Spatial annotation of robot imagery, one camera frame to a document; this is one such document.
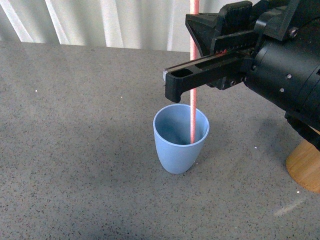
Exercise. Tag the pink chopstick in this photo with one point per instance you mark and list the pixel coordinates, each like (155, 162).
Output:
(194, 9)

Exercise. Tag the light blue plastic cup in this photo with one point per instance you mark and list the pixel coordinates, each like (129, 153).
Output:
(172, 126)

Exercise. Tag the round bamboo chopstick holder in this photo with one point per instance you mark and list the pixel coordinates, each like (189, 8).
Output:
(303, 165)

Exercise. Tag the white pleated curtain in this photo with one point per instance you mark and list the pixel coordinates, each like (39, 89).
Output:
(135, 24)

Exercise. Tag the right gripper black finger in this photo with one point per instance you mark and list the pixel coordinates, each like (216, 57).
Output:
(222, 71)

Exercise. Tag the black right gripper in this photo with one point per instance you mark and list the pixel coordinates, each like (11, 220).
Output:
(283, 37)

